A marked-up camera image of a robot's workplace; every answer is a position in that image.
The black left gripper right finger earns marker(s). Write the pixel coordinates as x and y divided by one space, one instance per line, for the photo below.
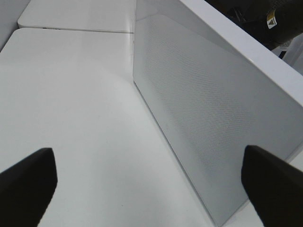
274 187

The white microwave door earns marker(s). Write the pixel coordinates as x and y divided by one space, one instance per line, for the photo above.
213 89

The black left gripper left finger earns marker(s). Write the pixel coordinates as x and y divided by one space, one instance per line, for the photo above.
26 189

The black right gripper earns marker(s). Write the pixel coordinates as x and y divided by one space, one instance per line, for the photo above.
270 22

